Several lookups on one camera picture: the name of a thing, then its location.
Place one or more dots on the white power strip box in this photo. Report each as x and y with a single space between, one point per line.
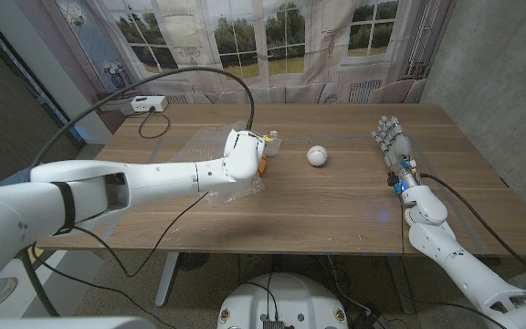
149 103

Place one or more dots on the white baseball red stitching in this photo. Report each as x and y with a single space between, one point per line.
317 156

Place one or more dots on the printed window scene backdrop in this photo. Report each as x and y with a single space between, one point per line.
290 45

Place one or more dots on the clear bubble wrap sheet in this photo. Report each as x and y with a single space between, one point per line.
203 144

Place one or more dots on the white table leg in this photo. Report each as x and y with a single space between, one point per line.
167 279

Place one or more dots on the black round fan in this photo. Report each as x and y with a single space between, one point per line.
193 260

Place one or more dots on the grey table leg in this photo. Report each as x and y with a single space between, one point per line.
402 288

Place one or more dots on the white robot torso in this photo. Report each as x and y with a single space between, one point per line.
286 297

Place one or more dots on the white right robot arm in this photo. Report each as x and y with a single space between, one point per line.
464 265

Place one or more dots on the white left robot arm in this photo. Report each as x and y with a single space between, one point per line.
153 176

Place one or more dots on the small orange basketball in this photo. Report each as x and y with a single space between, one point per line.
262 166

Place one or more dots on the black power adapter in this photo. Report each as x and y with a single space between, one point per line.
372 321

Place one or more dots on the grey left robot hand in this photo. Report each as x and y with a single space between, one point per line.
273 145

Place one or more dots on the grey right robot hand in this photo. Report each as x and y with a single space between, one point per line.
397 146

